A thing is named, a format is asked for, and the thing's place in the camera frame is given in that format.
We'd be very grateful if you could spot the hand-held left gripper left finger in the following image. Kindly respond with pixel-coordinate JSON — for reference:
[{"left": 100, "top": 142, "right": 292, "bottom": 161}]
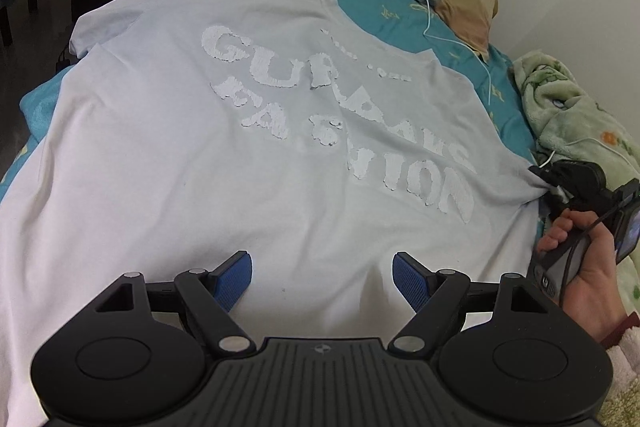
[{"left": 92, "top": 250, "right": 256, "bottom": 355}]

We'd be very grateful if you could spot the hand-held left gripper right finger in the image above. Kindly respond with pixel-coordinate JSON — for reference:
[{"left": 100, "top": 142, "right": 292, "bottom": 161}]
[{"left": 391, "top": 251, "right": 556, "bottom": 355}]

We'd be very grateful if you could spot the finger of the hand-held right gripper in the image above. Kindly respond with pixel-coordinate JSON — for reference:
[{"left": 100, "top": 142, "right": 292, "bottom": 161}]
[
  {"left": 546, "top": 186, "right": 577, "bottom": 208},
  {"left": 528, "top": 163, "right": 565, "bottom": 184}
]

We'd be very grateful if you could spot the white printed t-shirt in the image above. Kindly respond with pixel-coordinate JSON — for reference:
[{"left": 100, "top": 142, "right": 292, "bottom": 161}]
[{"left": 0, "top": 0, "right": 551, "bottom": 427}]

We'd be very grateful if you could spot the person's right forearm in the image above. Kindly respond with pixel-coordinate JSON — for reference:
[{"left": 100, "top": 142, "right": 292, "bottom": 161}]
[{"left": 597, "top": 311, "right": 640, "bottom": 408}]

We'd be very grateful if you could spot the person's right hand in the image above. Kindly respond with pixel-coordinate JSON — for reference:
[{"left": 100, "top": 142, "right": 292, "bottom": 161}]
[{"left": 537, "top": 209, "right": 629, "bottom": 346}]

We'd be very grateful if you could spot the green fleece blanket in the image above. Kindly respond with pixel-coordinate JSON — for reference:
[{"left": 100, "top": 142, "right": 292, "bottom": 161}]
[{"left": 510, "top": 49, "right": 640, "bottom": 427}]

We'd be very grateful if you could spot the teal patterned bed sheet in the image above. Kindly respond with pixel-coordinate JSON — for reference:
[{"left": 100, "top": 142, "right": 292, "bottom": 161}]
[{"left": 0, "top": 0, "right": 548, "bottom": 228}]

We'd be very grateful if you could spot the small black object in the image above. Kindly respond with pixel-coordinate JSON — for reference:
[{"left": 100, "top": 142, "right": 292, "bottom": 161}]
[{"left": 54, "top": 48, "right": 77, "bottom": 72}]

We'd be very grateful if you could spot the white cable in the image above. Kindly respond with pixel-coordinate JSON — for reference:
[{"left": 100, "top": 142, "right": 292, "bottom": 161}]
[
  {"left": 357, "top": 0, "right": 496, "bottom": 90},
  {"left": 539, "top": 134, "right": 632, "bottom": 168}
]

